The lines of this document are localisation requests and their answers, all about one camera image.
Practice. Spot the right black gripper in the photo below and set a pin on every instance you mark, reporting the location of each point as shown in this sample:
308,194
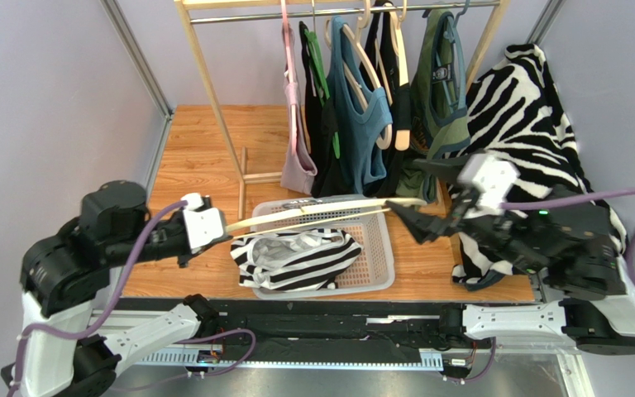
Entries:
457,214

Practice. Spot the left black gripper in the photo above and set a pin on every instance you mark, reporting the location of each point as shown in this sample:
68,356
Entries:
183,259

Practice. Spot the cream plastic hanger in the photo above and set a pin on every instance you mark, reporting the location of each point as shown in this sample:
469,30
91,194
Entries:
319,209

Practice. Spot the black white striped tank top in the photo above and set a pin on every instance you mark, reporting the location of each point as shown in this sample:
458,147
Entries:
295,261

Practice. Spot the lilac tank top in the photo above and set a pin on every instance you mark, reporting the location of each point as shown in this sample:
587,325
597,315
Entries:
299,169

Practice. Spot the pink plastic hanger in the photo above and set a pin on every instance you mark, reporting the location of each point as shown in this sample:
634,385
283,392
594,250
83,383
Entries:
291,86

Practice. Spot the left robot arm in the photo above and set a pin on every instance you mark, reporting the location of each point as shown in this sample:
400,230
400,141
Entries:
71,282

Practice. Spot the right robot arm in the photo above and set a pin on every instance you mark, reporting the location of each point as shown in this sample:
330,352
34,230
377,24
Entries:
603,327

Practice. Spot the light wooden hanger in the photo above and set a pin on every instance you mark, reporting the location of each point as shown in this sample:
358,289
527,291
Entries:
396,92

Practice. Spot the olive green tank top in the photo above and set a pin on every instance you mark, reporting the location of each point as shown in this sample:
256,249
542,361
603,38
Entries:
433,137

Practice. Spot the blue tank top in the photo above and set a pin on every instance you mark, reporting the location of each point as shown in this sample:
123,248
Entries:
358,130

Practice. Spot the teal plastic hanger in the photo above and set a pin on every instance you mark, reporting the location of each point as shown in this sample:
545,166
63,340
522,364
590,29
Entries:
445,64

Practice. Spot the green plastic hanger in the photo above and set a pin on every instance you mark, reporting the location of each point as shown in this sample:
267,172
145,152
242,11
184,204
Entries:
319,110

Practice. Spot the cream hanger under blue top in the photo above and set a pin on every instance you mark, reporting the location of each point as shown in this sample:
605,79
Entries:
383,141

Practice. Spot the white plastic basket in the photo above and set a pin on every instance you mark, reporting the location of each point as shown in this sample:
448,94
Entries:
373,269

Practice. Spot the wooden clothes rack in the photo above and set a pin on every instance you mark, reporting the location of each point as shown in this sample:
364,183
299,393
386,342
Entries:
239,158

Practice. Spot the zebra print blanket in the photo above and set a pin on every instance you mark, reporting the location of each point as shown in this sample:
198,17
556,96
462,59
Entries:
515,114

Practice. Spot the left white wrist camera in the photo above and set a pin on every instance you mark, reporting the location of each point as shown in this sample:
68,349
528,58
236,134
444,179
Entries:
205,224

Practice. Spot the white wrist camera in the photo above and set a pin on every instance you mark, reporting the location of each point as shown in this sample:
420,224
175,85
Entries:
491,177
205,224

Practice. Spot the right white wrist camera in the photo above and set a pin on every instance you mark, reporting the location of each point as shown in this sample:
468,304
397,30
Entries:
491,177

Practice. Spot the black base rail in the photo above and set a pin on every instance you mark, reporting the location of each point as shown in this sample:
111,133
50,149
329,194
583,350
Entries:
337,331

